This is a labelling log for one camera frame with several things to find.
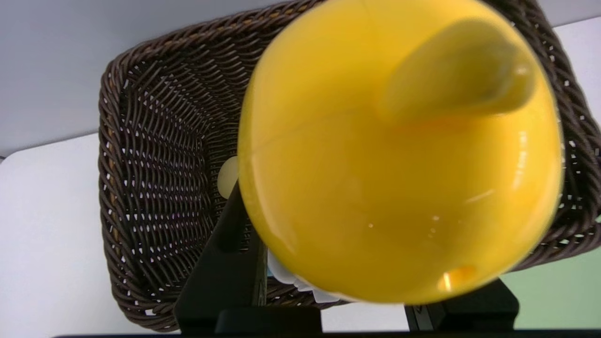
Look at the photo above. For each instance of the dark brown wicker basket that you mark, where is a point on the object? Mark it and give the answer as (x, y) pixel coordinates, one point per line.
(159, 164)

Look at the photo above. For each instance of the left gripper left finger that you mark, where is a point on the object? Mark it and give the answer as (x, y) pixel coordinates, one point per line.
(225, 272)

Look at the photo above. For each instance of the light green plastic tray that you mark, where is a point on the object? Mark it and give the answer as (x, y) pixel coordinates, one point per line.
(558, 291)

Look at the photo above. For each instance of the yellow duck toy car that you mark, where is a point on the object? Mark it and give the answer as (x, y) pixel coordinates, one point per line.
(399, 164)

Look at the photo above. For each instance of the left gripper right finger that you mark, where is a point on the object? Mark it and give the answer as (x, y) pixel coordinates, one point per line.
(469, 314)

